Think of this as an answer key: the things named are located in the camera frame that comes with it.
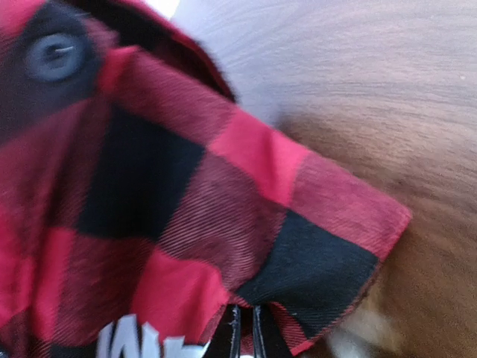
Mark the red black plaid shirt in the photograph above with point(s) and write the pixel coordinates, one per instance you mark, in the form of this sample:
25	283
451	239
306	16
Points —
138	200

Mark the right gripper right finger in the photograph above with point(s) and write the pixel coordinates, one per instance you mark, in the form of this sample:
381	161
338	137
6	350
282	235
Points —
267	339

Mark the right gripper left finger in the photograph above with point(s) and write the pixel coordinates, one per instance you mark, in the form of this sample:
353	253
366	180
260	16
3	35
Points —
226	341

